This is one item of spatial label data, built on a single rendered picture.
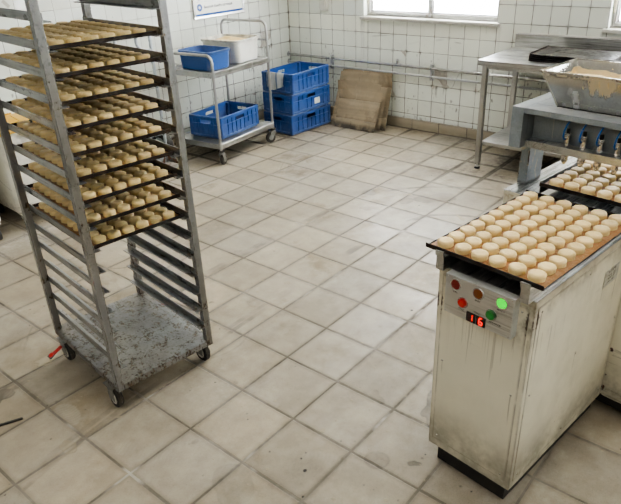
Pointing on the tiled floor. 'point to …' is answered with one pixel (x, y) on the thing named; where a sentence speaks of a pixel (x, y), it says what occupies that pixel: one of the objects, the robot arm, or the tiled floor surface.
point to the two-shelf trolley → (229, 97)
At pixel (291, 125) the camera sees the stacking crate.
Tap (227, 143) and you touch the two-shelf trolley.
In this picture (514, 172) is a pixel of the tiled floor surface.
